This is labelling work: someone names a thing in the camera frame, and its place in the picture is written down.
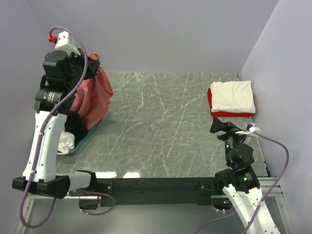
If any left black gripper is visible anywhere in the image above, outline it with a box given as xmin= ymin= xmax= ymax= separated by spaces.
xmin=66 ymin=48 xmax=100 ymax=90

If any teal plastic basket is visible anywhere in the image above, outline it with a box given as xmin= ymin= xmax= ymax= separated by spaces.
xmin=67 ymin=118 xmax=104 ymax=155

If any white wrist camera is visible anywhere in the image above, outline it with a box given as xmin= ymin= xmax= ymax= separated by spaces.
xmin=235 ymin=123 xmax=261 ymax=138
xmin=48 ymin=31 xmax=81 ymax=56

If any crumpled white t shirt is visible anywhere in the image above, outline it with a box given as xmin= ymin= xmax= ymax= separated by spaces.
xmin=57 ymin=131 xmax=75 ymax=155

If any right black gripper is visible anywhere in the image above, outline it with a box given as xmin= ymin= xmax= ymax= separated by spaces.
xmin=209 ymin=116 xmax=250 ymax=166

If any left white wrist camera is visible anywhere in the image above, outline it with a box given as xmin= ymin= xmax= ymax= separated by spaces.
xmin=48 ymin=31 xmax=81 ymax=56

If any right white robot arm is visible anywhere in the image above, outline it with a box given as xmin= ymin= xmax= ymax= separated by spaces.
xmin=210 ymin=117 xmax=280 ymax=234

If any black base crossbar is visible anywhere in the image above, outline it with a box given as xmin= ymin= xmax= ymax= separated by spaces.
xmin=81 ymin=177 xmax=231 ymax=210

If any pink t shirt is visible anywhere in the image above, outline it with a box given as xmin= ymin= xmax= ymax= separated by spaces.
xmin=70 ymin=67 xmax=114 ymax=131

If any folded red t shirt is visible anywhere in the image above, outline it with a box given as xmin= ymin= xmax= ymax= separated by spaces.
xmin=207 ymin=88 xmax=253 ymax=117

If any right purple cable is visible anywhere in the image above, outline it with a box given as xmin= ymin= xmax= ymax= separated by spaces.
xmin=195 ymin=131 xmax=290 ymax=234

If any folded white t shirt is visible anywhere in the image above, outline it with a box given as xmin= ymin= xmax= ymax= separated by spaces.
xmin=210 ymin=80 xmax=256 ymax=114

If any black t shirt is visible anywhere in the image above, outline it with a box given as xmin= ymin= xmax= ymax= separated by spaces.
xmin=63 ymin=55 xmax=101 ymax=144

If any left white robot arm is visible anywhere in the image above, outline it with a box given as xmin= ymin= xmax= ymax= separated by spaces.
xmin=12 ymin=50 xmax=100 ymax=199

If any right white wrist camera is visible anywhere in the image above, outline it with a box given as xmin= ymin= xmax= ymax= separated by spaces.
xmin=235 ymin=123 xmax=261 ymax=138

